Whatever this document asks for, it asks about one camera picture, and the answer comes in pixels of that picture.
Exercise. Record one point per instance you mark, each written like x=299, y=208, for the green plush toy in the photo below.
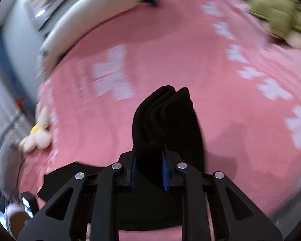
x=278, y=10

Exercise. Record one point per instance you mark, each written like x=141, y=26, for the small black object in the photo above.
x=149, y=1

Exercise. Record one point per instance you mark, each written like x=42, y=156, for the black pants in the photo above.
x=165, y=118

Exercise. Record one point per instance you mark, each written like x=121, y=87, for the white plush toy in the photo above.
x=90, y=15

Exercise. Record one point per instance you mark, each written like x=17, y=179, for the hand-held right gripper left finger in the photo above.
x=133, y=173

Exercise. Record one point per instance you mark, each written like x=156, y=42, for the red curtain tie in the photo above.
x=20, y=103

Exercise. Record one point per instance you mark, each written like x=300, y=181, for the cream flower plush toy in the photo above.
x=40, y=138

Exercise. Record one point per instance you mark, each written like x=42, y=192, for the pink bow-print blanket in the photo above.
x=190, y=55

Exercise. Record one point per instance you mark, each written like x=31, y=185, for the framed wall picture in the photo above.
x=47, y=2

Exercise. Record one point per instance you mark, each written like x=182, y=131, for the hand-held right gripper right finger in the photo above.
x=165, y=173

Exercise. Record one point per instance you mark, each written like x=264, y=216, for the grey bed base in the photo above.
x=288, y=213

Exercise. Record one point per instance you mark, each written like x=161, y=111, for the window curtain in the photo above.
x=5, y=93

